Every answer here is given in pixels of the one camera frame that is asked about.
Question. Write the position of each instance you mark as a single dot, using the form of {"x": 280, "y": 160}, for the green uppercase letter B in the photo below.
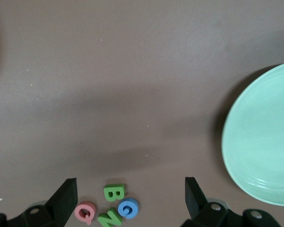
{"x": 107, "y": 192}

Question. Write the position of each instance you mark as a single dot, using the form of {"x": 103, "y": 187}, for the blue uppercase letter G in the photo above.
{"x": 121, "y": 208}

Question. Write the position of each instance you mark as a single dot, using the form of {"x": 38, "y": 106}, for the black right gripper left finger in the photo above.
{"x": 61, "y": 201}

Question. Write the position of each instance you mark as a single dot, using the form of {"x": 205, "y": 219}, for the green uppercase letter N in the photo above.
{"x": 109, "y": 218}

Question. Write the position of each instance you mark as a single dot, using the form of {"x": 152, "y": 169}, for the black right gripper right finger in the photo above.
{"x": 194, "y": 201}

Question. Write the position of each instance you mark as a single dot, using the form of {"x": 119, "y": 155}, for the pink uppercase letter Q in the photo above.
{"x": 78, "y": 212}

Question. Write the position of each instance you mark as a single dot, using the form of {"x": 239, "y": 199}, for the brown table cover cloth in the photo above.
{"x": 132, "y": 59}

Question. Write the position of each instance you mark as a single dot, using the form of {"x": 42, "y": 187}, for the light green round plate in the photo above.
{"x": 262, "y": 142}

